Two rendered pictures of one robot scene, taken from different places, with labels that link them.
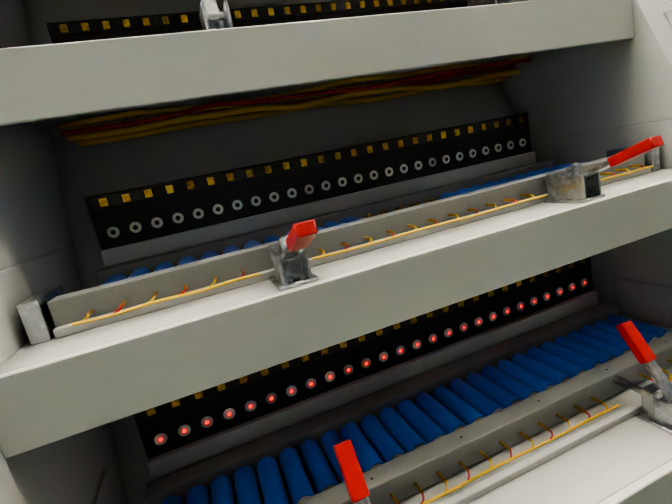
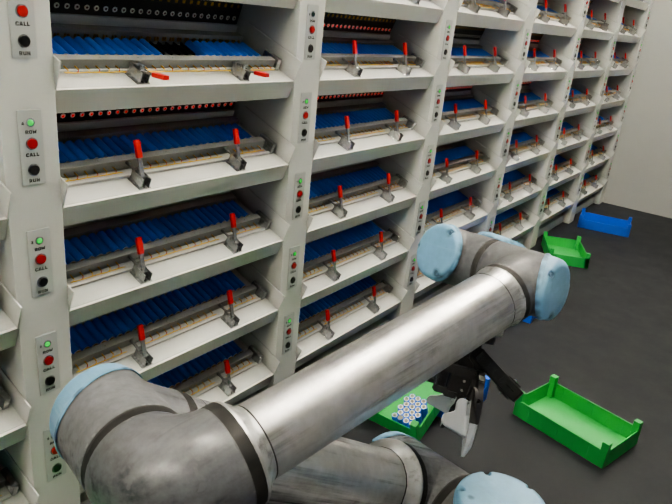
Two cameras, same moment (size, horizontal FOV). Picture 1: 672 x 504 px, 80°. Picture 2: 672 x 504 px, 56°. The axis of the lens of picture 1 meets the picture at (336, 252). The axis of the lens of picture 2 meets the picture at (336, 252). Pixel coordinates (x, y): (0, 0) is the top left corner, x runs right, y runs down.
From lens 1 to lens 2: 1.04 m
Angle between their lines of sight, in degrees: 49
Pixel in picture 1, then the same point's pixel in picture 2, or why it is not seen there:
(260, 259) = (123, 63)
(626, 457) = (217, 170)
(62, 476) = not seen: hidden behind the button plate
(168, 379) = (99, 103)
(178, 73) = not seen: outside the picture
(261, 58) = not seen: outside the picture
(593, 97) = (271, 18)
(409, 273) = (177, 90)
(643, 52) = (293, 17)
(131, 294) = (78, 64)
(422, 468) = (151, 157)
